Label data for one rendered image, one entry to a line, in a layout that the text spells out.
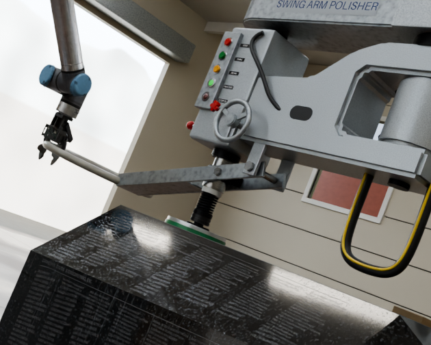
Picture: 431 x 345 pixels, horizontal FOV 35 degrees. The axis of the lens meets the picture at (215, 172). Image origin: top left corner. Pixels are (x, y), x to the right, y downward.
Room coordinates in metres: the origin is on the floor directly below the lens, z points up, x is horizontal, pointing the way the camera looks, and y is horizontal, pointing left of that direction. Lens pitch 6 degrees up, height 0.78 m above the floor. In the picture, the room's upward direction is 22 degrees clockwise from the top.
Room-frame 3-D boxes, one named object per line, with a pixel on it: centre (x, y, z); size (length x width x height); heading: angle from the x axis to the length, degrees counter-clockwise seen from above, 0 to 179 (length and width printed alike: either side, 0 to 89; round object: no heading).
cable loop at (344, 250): (1.83, -0.48, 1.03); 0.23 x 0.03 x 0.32; 45
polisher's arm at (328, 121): (2.01, -0.28, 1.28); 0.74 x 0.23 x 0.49; 45
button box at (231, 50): (2.27, 0.12, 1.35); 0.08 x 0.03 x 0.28; 45
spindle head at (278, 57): (2.24, -0.07, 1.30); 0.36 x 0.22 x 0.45; 45
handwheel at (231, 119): (2.13, -0.01, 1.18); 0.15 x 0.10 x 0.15; 45
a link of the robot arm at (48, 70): (2.68, 0.72, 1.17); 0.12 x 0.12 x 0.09; 50
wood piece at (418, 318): (2.11, -0.76, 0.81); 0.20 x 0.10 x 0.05; 136
